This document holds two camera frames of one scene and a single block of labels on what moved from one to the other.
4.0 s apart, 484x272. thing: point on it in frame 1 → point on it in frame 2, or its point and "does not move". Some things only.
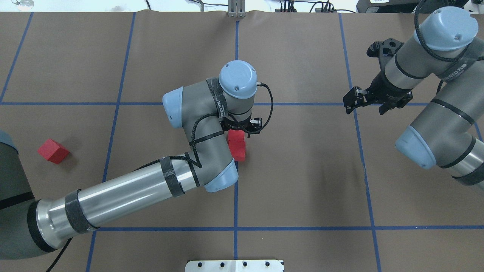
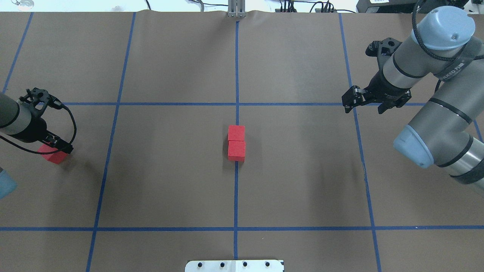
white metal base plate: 238,265 does not move
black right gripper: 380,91 does not move
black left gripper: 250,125 → 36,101
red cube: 53,151 does not move
